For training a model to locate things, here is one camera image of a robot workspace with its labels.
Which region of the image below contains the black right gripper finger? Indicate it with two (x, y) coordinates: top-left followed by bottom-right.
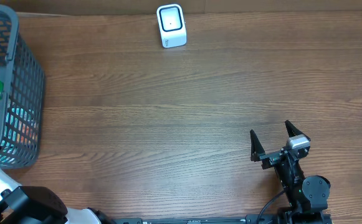
(250, 129), (265, 162)
(285, 120), (303, 138)

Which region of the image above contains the teal snack packet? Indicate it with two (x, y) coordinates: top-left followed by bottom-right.
(0, 107), (39, 167)

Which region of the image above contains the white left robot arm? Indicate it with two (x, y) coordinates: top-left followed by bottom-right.
(0, 168), (114, 224)

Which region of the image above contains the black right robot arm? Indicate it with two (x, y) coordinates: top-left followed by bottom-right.
(245, 120), (332, 224)

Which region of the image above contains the white barcode scanner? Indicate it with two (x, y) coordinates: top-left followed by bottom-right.
(156, 4), (187, 49)

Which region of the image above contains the grey plastic mesh basket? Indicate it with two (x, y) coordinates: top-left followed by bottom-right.
(0, 5), (45, 169)

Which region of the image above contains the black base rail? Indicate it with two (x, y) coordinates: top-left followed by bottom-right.
(112, 215), (333, 224)

